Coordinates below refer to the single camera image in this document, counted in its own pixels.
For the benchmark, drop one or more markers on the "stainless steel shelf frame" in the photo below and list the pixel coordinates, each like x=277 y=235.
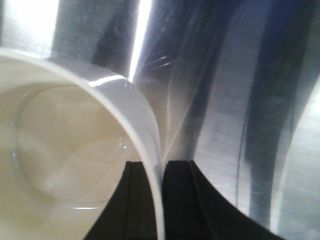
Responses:
x=234 y=86

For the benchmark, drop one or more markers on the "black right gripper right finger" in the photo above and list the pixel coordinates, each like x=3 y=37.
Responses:
x=195 y=210

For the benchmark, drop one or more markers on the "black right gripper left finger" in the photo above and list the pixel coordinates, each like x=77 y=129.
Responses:
x=129 y=214

